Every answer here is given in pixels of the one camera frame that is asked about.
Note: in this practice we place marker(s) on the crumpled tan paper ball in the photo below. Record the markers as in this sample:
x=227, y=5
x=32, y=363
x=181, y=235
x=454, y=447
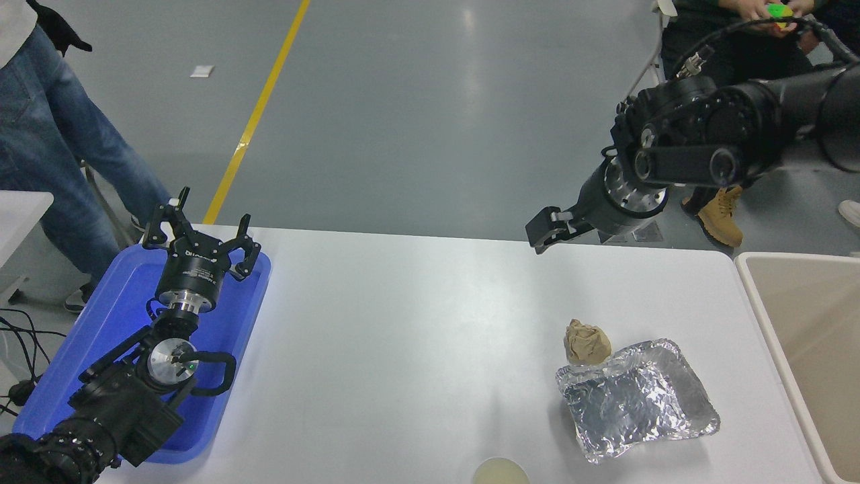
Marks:
x=588, y=343

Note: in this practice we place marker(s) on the crumpled silver foil tray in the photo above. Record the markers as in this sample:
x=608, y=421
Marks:
x=631, y=403

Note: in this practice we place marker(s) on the metal floor plate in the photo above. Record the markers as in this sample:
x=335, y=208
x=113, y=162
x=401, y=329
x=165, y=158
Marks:
x=650, y=232

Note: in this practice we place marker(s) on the person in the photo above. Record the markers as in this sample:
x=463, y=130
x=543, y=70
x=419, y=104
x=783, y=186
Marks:
x=722, y=215
x=47, y=148

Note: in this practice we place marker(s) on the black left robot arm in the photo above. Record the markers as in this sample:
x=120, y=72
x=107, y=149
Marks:
x=121, y=410

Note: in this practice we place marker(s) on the white shoe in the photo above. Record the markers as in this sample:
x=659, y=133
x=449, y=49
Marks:
x=851, y=214

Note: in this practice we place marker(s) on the black garment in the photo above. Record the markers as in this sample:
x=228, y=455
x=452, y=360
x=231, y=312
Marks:
x=64, y=30

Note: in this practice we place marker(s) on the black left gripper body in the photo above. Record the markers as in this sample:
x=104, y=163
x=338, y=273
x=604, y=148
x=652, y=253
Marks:
x=191, y=272

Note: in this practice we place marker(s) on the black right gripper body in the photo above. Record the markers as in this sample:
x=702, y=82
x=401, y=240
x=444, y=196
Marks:
x=598, y=205

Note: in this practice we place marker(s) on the small white table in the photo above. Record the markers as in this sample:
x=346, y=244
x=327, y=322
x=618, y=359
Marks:
x=20, y=215

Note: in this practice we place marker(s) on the blue plastic tray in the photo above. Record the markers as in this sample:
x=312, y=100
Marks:
x=107, y=316

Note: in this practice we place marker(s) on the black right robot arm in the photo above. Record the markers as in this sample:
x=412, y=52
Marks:
x=739, y=114

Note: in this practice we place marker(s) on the person's left hand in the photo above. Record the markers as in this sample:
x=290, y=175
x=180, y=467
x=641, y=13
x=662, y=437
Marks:
x=803, y=7

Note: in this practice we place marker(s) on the person's right hand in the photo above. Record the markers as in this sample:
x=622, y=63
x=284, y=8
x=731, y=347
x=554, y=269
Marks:
x=752, y=8

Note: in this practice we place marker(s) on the colourful puzzle cube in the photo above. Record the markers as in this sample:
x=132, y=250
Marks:
x=779, y=12

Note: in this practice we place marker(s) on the white framed chair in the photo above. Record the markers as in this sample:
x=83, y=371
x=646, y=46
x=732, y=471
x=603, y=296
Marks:
x=650, y=64

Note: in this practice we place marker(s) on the large pale bin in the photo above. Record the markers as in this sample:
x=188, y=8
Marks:
x=820, y=349

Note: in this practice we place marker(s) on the white paper cup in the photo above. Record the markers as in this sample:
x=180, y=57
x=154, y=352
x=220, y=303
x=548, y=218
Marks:
x=500, y=472

